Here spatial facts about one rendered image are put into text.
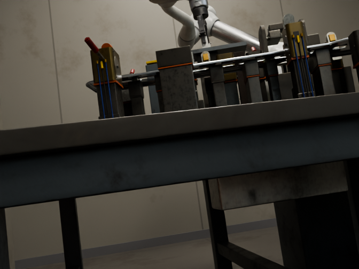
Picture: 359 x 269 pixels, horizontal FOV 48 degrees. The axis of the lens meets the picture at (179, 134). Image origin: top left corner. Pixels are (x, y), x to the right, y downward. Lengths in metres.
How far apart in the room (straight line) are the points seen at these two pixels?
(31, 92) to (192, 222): 1.96
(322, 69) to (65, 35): 3.01
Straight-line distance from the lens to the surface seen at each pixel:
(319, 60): 1.57
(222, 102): 1.49
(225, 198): 0.98
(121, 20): 4.20
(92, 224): 3.87
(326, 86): 1.55
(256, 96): 1.50
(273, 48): 2.41
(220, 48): 1.88
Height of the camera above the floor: 0.59
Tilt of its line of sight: 6 degrees up
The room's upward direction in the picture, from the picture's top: 8 degrees counter-clockwise
